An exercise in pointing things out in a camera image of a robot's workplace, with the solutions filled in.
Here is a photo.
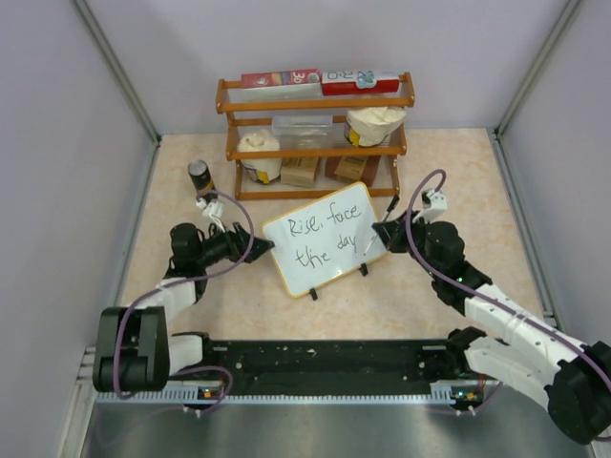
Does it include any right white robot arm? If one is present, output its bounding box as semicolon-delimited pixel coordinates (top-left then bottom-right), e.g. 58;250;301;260
372;212;610;445

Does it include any red foil box left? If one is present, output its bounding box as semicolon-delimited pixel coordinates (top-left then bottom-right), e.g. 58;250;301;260
241;69;323;102

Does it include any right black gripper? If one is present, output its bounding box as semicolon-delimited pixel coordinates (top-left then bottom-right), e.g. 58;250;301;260
374;209;442;279

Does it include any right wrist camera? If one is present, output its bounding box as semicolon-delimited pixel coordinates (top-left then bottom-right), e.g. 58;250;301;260
411;189;448;223

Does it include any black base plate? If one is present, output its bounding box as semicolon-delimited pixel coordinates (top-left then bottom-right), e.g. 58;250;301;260
203;338;486;395

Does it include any red white wrap box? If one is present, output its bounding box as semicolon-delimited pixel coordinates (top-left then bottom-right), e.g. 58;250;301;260
321;70;400;96

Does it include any yellow framed whiteboard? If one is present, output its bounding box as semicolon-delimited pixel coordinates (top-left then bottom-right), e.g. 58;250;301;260
262;182;387;298

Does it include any aluminium frame rail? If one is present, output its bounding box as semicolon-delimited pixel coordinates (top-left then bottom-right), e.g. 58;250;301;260
75;345;598;383

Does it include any white bag middle right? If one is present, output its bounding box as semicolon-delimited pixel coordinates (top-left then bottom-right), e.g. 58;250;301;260
345;107;407;148

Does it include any white bag lower left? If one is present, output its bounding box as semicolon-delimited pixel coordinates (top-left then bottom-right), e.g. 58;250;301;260
237;129;283;184

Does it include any brown packet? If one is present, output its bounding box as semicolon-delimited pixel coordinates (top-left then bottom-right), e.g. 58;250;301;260
325;156;380;186

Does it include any grey slotted cable duct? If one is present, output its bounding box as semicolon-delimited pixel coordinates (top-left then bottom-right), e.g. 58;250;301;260
126;382;485;406

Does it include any wooden three tier shelf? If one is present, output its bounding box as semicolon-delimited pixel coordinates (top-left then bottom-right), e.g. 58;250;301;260
215;72;415;200

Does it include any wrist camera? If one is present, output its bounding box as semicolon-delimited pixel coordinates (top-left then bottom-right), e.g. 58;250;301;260
196;197;226;232
411;189;448;223

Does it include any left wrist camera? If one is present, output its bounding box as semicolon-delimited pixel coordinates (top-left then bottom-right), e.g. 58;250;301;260
196;197;226;232

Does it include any black drink can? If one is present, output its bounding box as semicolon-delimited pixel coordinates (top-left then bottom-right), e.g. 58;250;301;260
187;159;215;196

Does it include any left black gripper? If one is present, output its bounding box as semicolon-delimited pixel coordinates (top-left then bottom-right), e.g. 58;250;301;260
196;219;273;268

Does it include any clear plastic container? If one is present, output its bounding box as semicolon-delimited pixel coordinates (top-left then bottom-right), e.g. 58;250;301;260
271;114;333;149

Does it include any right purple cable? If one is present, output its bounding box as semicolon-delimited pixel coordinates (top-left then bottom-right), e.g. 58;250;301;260
405;169;611;443

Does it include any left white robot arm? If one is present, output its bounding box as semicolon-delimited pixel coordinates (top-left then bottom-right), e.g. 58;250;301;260
93;222;275;396

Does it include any white bag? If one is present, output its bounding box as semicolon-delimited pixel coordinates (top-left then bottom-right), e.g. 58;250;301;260
237;129;283;184
345;107;407;148

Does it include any tan cardboard box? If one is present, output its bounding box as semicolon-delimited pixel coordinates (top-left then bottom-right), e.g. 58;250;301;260
281;157;319;187

